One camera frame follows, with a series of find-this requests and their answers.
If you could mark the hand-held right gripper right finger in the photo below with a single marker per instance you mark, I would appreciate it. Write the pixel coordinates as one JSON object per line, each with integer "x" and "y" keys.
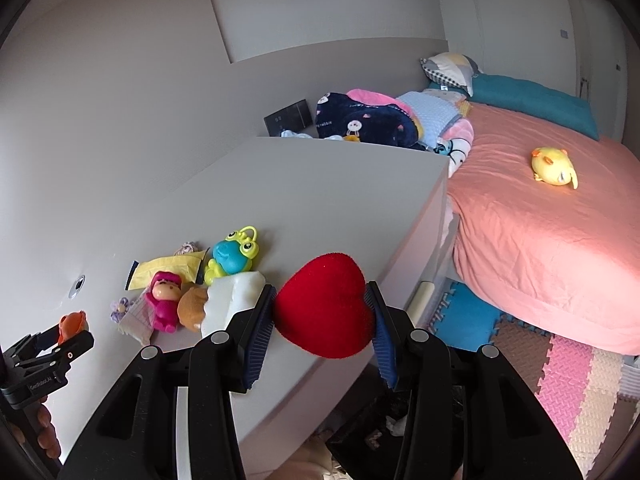
{"x": 382, "y": 346}

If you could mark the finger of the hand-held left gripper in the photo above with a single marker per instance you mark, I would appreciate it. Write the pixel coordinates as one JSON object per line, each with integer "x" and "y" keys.
{"x": 30, "y": 342}
{"x": 70, "y": 350}

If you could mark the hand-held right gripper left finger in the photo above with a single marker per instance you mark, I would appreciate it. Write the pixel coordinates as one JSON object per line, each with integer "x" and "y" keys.
{"x": 260, "y": 341}

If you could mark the small orange toy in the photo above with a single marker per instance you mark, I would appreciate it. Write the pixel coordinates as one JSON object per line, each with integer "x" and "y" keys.
{"x": 72, "y": 322}

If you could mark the red heart plush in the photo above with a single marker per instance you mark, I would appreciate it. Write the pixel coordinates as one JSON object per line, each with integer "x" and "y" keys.
{"x": 320, "y": 305}

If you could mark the brown plush toy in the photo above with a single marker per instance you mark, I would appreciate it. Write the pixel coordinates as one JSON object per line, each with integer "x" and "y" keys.
{"x": 192, "y": 307}

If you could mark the black trash bag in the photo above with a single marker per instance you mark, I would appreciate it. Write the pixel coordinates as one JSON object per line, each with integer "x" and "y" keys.
{"x": 365, "y": 435}

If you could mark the green frog toy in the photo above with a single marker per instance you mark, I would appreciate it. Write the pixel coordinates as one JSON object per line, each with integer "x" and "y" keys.
{"x": 230, "y": 255}

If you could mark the pink hooded doll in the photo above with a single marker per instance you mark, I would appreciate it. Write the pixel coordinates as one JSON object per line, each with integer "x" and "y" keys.
{"x": 164, "y": 314}

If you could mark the person's left hand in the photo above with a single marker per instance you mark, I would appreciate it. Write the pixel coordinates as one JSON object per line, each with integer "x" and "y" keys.
{"x": 45, "y": 425}

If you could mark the white foam block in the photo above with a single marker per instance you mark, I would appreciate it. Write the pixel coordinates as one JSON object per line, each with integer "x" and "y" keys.
{"x": 235, "y": 295}

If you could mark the purple flower toy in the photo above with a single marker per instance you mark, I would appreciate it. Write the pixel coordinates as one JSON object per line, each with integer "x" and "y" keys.
{"x": 121, "y": 308}

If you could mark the clear plastic wrapper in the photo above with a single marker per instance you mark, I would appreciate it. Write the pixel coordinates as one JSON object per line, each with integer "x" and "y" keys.
{"x": 135, "y": 326}

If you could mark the small knit flower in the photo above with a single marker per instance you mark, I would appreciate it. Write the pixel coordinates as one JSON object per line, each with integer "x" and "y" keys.
{"x": 185, "y": 248}

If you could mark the yellow snack packet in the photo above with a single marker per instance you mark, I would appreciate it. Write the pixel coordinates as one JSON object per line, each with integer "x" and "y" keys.
{"x": 165, "y": 267}

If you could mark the light pink cloth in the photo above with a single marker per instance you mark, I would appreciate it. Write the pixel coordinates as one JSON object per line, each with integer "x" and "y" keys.
{"x": 312, "y": 462}

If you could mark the white cabinet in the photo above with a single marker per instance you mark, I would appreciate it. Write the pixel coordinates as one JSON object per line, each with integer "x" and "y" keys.
{"x": 325, "y": 195}

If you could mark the bed with pink sheet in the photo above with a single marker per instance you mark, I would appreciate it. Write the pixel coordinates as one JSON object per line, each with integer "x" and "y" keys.
{"x": 525, "y": 240}

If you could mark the colourful foam floor mat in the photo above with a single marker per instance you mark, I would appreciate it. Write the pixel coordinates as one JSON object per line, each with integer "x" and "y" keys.
{"x": 565, "y": 385}

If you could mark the white cloth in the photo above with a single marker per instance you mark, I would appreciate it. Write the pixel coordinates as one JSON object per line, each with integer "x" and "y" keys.
{"x": 295, "y": 134}

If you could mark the pink white cartoon blanket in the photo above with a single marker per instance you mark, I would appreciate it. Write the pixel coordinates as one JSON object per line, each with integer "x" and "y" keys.
{"x": 457, "y": 147}

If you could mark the navy printed blanket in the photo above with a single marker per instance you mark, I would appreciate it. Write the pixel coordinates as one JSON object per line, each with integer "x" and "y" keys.
{"x": 370, "y": 122}

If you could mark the light blue blanket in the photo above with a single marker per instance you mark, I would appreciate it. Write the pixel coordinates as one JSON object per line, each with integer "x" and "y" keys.
{"x": 432, "y": 112}

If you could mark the yellow chick plush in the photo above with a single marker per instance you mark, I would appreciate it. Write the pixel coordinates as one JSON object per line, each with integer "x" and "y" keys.
{"x": 552, "y": 167}

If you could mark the pink plush blanket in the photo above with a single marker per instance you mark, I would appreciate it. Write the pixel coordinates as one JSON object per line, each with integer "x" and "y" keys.
{"x": 367, "y": 96}

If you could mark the patchwork patterned pillow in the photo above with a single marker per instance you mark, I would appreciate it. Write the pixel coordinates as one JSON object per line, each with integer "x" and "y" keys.
{"x": 450, "y": 70}

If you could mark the teal pillow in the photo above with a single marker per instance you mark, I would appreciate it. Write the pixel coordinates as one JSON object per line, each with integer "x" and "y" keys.
{"x": 530, "y": 97}

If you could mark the white door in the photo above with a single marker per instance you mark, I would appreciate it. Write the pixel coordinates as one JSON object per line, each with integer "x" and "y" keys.
{"x": 595, "y": 35}

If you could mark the round metal wall grommet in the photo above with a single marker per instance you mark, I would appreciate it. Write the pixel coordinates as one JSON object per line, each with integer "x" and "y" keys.
{"x": 76, "y": 286}

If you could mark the black wall panel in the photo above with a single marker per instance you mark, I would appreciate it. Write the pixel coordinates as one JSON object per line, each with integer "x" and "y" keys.
{"x": 290, "y": 116}

